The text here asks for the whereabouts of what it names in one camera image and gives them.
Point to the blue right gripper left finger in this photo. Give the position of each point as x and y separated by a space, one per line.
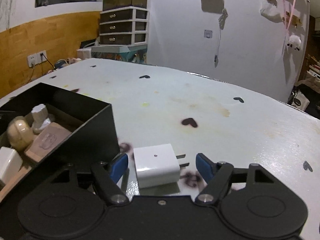
118 167

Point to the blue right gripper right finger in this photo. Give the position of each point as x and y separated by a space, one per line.
205 167

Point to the black storage box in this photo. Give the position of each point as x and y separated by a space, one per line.
93 134

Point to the white plug adapter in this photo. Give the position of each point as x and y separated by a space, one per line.
157 165

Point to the wooden square coaster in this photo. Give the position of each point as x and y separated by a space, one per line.
46 141

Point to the white cube charger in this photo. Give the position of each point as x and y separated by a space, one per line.
10 164

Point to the white knob suction holder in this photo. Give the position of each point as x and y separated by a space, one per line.
41 118

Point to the gold oval case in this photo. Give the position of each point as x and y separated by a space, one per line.
20 134

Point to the teal patterned cabinet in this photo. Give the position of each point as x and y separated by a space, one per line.
134 54

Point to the pile of plush toys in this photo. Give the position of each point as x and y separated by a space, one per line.
64 63

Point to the white drawer cabinet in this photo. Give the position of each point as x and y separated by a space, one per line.
127 26

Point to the white wall socket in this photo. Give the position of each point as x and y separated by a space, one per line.
37 58

